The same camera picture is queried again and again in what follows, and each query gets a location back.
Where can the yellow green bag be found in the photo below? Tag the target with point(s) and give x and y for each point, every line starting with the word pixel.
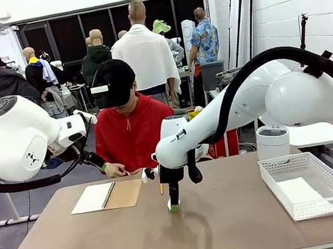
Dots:
pixel 195 114

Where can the mannequin with black hat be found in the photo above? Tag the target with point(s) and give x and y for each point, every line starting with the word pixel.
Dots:
pixel 7 81

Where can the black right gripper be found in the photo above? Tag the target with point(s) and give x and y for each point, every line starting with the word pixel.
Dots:
pixel 172 175

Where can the black-framed white panel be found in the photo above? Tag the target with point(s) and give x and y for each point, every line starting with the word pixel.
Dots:
pixel 252 19
pixel 237 21

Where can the grey metal tool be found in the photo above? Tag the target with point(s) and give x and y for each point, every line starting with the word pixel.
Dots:
pixel 230 73

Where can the person's right hand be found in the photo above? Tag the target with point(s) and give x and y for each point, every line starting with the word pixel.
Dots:
pixel 115 169

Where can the mannequin with green hat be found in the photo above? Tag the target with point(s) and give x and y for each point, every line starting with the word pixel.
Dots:
pixel 160 26

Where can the mannequin with hawaiian shirt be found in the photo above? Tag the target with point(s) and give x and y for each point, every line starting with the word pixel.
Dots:
pixel 205 43

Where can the white cylindrical trash bin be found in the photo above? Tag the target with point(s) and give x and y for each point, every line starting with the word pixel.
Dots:
pixel 273 144

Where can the mannequin with dark green hoodie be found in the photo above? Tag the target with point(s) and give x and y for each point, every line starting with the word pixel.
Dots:
pixel 96 56

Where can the white floor stand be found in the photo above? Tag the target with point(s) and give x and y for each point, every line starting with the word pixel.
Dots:
pixel 15 219

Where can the red-sleeved right forearm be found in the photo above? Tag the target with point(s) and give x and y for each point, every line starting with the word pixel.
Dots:
pixel 109 158

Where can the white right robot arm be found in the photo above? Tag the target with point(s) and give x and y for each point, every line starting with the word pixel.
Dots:
pixel 294 98

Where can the orange pencil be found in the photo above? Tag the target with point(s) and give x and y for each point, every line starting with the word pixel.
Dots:
pixel 161 189

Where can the bare tan mannequin head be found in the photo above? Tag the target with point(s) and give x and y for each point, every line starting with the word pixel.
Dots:
pixel 88 42
pixel 122 34

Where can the mannequin with white cape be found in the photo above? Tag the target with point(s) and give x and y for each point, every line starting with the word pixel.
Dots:
pixel 148 56

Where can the black tripod stand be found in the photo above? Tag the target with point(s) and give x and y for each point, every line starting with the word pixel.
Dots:
pixel 303 36

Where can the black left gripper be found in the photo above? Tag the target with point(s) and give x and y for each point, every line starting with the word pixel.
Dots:
pixel 90 158

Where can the large white table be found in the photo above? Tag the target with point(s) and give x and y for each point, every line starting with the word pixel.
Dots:
pixel 317 136

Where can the brown spiral notebook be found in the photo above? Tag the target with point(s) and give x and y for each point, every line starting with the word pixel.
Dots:
pixel 124 194

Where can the red hoodie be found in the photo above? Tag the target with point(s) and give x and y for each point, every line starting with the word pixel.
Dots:
pixel 130 137

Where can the grey bin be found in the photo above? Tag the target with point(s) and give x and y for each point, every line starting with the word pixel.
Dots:
pixel 212 74

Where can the black cap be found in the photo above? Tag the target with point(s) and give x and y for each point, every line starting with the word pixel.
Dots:
pixel 117 81

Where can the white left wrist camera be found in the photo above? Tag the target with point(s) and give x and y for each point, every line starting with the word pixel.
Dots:
pixel 87 115

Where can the white tower appliance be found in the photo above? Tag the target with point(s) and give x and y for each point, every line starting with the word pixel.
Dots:
pixel 189 35

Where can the mannequin with yellow collar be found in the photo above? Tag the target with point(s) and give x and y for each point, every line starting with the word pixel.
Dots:
pixel 35 76

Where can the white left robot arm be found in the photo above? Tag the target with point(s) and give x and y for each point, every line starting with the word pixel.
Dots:
pixel 20 137

